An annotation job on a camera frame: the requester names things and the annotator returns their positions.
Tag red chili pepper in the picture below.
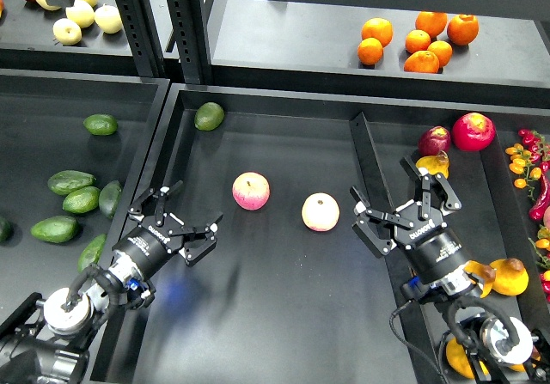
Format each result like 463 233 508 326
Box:
529 174 549 222

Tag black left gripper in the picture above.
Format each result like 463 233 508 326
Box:
112 180 223 280

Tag dark avocado beside cluster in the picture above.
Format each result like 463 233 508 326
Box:
98 180 122 219

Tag orange centre small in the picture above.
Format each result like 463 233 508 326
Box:
405 29 431 54

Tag dark red apple right tray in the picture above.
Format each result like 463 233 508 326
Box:
418 125 451 156

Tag orange right small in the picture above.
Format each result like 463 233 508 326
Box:
428 40 453 68

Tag green avocado at tray corner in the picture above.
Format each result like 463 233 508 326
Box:
194 102 225 131

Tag black tray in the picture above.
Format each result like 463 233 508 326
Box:
87 85 417 383
1 70 169 318

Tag black tray divider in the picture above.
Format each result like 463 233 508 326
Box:
350 113 445 383

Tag orange top left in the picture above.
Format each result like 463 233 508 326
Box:
361 17 394 47

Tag dark avocado at left edge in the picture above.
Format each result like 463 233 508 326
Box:
0 216 13 242

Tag orange bottom front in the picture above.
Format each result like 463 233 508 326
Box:
404 50 439 74

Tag black centre tray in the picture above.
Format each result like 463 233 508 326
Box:
87 85 417 383

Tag orange top right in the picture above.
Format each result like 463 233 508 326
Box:
447 14 480 46

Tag pale yellow pear front left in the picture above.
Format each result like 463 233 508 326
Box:
52 18 83 46

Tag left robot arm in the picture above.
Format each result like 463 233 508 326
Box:
1 182 222 383

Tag pale pink apple right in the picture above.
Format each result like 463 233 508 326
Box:
302 192 339 232

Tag orange tomatoes at right edge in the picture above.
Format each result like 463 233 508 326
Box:
528 225 550 302

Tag pale yellow pear right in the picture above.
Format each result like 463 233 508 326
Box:
95 4 123 34

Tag orange cherry tomato bunch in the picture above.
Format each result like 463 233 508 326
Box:
505 143 542 189

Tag pink apple left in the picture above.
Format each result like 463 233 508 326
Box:
232 172 271 210

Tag black left tray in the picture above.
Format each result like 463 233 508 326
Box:
1 70 169 318

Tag orange top centre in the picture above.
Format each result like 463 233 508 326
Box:
415 11 448 39

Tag orange small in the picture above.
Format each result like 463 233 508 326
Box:
405 29 431 54
428 40 453 68

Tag red cherry tomato bunch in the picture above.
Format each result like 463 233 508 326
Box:
518 129 549 173

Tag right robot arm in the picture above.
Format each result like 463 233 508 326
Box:
350 157 549 383

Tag black shelf upright posts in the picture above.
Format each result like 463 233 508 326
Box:
115 0 214 85

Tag orange lower left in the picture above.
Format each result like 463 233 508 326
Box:
357 37 383 65

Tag orange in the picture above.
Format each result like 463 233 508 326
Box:
361 17 394 47
415 11 448 39
447 14 480 46
357 37 383 65
404 50 439 74

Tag green avocado lower cluster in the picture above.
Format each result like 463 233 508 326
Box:
31 216 80 244

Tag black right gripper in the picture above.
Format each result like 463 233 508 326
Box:
350 156 475 296

